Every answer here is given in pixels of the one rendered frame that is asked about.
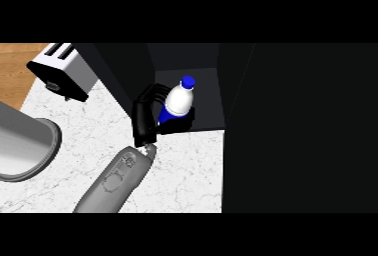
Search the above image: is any dark grey cabinet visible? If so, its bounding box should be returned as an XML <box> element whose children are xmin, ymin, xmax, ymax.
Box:
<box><xmin>73</xmin><ymin>42</ymin><xmax>256</xmax><ymax>133</ymax></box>

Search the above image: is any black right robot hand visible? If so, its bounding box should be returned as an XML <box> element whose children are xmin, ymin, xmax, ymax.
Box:
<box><xmin>130</xmin><ymin>83</ymin><xmax>198</xmax><ymax>148</ymax></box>

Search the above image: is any white and blue water bottle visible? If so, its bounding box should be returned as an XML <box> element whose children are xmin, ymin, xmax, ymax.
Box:
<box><xmin>157</xmin><ymin>75</ymin><xmax>198</xmax><ymax>125</ymax></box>

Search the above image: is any silver and black toaster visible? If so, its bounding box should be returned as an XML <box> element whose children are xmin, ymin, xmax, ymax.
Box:
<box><xmin>25</xmin><ymin>42</ymin><xmax>101</xmax><ymax>103</ymax></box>

